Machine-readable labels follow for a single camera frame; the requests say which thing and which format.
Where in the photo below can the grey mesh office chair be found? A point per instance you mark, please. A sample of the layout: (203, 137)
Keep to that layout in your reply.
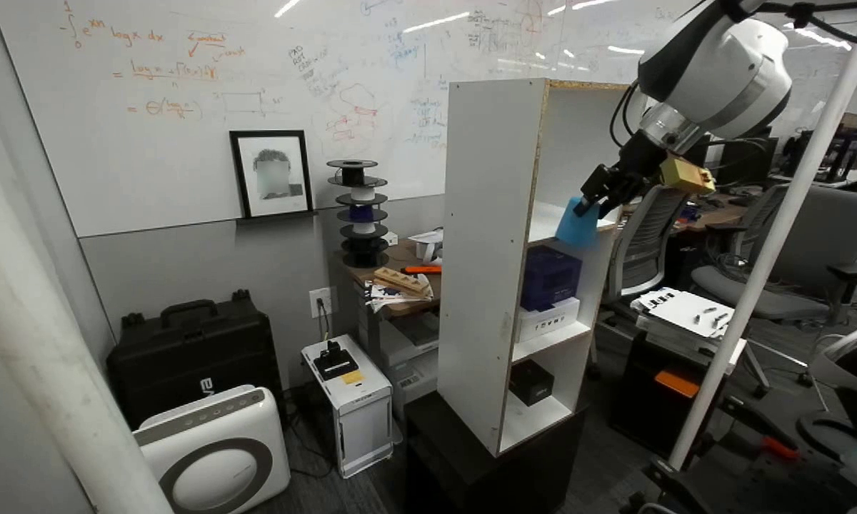
(644, 247)

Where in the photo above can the cardboard box with clutter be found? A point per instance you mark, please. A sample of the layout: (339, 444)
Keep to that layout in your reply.
(400, 285)

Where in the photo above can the grey padded office chair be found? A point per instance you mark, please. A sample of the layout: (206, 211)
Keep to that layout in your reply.
(810, 257)

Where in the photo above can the black base cabinet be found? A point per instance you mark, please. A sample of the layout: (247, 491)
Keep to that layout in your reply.
(487, 474)

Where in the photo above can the dark blue box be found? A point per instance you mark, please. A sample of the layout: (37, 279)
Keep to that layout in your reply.
(549, 276)

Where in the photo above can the black framed portrait photo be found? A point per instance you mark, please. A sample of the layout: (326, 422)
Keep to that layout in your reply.
(272, 175)

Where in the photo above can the stack of filament spools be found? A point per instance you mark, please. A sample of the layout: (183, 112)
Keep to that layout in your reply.
(360, 211)

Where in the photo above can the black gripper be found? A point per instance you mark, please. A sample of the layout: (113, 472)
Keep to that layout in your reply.
(632, 172)

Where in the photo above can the white computer tower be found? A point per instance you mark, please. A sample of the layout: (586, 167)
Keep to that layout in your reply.
(353, 414)

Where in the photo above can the white open shelf cabinet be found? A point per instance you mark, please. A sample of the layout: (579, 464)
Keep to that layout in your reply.
(487, 267)

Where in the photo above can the black hard carrying case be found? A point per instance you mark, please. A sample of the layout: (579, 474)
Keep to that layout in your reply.
(192, 351)

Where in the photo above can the white round air purifier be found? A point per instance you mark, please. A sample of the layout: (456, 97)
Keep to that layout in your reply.
(217, 451)

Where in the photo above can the white perforated board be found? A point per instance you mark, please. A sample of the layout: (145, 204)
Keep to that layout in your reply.
(684, 311)

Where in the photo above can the black device with yellow label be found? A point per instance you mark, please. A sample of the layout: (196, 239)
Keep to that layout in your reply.
(336, 364)

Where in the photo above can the large white whiteboard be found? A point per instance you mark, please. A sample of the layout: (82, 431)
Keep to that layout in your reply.
(259, 95)

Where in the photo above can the orange tag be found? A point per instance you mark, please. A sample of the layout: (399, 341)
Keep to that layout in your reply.
(679, 384)

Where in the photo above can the thin white pole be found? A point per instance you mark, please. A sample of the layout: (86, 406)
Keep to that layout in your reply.
(780, 237)

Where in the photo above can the small black box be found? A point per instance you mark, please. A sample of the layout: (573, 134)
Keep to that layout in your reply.
(533, 381)

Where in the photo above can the white flat box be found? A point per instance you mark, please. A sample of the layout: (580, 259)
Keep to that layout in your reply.
(549, 316)

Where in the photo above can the thick white blurry pole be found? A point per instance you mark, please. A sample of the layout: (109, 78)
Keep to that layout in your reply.
(46, 359)

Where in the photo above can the white wall outlet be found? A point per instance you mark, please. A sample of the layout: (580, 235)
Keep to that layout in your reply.
(320, 299)

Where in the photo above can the blue plastic cup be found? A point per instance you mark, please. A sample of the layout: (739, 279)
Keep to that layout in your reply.
(579, 225)

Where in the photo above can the grey drawer unit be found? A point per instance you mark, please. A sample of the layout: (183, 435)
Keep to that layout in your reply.
(412, 356)

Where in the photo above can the white container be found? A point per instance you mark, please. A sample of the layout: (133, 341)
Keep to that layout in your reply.
(426, 242)

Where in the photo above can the black stand base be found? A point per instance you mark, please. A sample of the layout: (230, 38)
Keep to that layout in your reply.
(724, 474)

